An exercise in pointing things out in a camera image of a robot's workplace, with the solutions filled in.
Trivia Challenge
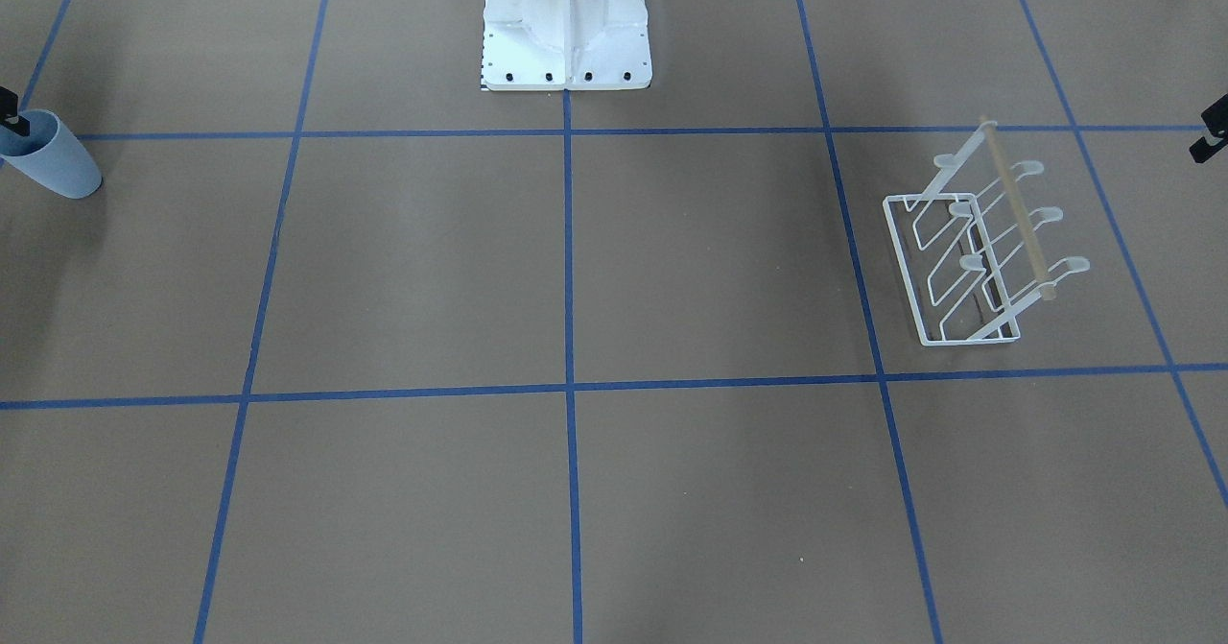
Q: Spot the light blue plastic cup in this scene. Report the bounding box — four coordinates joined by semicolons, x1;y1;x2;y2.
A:
1;109;104;202

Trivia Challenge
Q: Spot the white wire cup holder rack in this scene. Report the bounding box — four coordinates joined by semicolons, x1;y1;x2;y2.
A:
880;119;1092;347

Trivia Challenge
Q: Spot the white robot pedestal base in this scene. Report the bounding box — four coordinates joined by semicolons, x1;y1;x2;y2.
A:
480;0;653;92

